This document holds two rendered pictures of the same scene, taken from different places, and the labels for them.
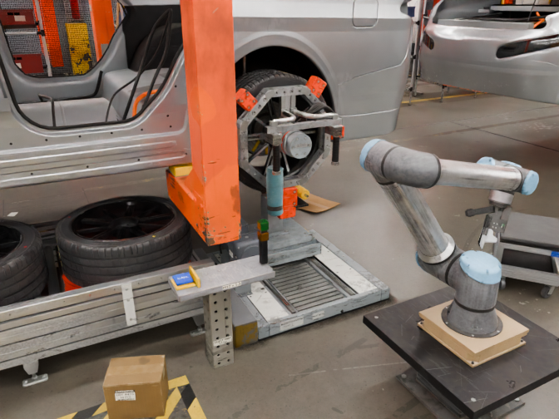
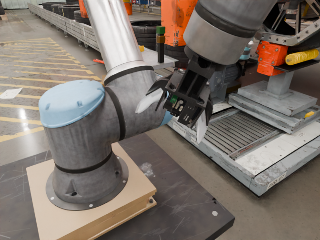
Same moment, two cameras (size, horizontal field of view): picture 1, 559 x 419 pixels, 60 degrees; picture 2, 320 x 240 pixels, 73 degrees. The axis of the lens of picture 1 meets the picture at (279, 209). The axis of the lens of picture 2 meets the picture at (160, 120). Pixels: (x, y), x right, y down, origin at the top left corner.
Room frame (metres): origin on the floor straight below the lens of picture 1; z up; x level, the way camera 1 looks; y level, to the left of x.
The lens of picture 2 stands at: (1.75, -1.24, 0.84)
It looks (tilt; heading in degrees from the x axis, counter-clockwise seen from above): 31 degrees down; 84
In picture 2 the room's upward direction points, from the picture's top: straight up
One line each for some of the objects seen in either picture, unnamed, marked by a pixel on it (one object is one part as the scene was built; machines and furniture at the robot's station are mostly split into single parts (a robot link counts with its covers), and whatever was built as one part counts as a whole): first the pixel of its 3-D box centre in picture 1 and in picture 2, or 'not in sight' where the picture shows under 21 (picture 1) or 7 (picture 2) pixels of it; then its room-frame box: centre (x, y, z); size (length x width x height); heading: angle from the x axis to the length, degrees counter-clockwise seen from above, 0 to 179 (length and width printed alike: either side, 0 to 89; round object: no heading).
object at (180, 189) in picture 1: (194, 179); not in sight; (2.33, 0.44, 0.69); 0.52 x 0.17 x 0.35; 27
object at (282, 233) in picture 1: (271, 216); (280, 79); (2.69, 0.05, 0.32); 0.40 x 0.30 x 0.28; 117
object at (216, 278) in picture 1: (221, 277); (145, 58); (1.80, 0.25, 0.44); 0.43 x 0.17 x 0.03; 117
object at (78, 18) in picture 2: not in sight; (94, 17); (1.01, 3.23, 0.39); 0.66 x 0.66 x 0.24
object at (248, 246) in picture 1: (237, 251); (222, 81); (2.37, 0.23, 0.26); 0.42 x 0.18 x 0.35; 27
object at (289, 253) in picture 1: (272, 244); (272, 105); (2.69, 0.05, 0.13); 0.50 x 0.36 x 0.10; 117
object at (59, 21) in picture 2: not in sight; (55, 13); (-0.73, 6.65, 0.19); 6.82 x 0.86 x 0.39; 117
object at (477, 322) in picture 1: (472, 309); (86, 164); (1.59, -0.76, 0.42); 0.19 x 0.19 x 0.10
